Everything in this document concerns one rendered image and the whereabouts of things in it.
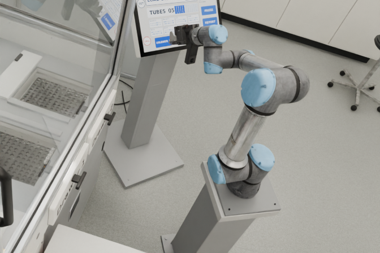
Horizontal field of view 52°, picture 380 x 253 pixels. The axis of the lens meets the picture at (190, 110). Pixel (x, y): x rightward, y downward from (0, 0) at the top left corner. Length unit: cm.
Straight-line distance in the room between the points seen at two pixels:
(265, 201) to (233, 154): 38
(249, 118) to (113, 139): 150
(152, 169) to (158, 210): 29
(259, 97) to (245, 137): 21
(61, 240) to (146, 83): 105
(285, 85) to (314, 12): 310
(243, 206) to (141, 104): 94
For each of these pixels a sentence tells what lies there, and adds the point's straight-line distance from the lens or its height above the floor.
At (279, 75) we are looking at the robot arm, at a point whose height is 142.
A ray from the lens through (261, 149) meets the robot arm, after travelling 157.
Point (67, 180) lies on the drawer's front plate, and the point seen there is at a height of 93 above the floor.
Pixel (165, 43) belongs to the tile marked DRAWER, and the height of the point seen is 100.
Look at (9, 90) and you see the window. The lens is 71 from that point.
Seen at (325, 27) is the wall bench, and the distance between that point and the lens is 441.
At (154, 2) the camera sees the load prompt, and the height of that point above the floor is 114.
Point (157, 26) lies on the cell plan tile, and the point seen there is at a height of 106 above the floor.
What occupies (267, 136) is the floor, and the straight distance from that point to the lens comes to 318.
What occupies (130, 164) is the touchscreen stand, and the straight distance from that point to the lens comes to 255.
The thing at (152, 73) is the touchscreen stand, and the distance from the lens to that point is 213.
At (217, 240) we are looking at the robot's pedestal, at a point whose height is 44.
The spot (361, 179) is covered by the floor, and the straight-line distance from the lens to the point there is 341.
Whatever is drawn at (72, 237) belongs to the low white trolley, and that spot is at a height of 76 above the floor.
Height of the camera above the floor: 208
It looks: 43 degrees down
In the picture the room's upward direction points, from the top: 23 degrees clockwise
